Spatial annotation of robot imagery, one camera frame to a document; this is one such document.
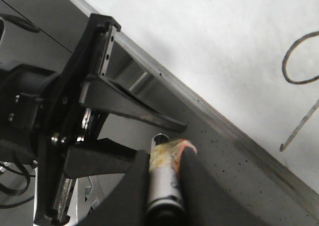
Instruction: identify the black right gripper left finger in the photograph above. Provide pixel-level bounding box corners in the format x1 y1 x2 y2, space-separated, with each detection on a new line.
79 150 149 226

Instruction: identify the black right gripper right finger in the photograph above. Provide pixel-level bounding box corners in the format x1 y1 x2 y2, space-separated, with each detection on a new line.
179 147 266 226

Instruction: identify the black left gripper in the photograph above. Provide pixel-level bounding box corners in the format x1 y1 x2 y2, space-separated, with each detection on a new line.
0 14 187 226

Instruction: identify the grey marker cap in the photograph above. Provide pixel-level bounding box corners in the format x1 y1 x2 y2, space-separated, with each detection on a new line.
146 133 197 226

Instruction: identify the black cable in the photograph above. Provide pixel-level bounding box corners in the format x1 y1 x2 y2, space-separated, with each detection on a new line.
0 13 40 33

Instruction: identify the white whiteboard with aluminium frame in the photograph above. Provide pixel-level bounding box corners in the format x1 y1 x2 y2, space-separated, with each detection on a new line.
71 0 319 226

